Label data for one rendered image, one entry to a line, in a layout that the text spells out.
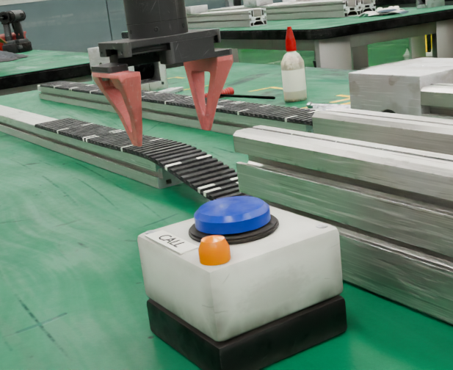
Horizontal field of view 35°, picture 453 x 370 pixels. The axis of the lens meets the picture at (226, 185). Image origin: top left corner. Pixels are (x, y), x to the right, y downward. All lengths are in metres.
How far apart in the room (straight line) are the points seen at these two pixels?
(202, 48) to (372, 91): 0.16
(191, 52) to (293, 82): 0.49
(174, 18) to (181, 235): 0.33
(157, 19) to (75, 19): 11.20
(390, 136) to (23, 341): 0.27
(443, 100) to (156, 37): 0.26
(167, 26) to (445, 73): 0.25
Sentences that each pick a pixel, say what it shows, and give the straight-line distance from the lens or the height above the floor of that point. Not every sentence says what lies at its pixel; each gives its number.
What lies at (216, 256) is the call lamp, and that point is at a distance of 0.33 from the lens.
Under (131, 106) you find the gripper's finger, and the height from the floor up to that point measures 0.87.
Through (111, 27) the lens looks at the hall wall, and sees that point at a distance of 12.03.
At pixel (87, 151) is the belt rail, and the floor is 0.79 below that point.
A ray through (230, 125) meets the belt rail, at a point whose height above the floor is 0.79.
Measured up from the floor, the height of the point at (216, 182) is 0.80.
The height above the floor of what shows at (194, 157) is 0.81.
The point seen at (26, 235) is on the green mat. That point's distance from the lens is 0.64.
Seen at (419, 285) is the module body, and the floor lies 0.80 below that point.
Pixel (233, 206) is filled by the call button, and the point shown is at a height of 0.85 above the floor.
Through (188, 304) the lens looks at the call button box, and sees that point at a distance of 0.36.
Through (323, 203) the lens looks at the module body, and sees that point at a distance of 0.44.
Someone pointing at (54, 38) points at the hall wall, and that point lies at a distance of 11.77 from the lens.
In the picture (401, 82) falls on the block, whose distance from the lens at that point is 0.65.
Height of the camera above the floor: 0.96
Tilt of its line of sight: 15 degrees down
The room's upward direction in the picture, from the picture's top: 7 degrees counter-clockwise
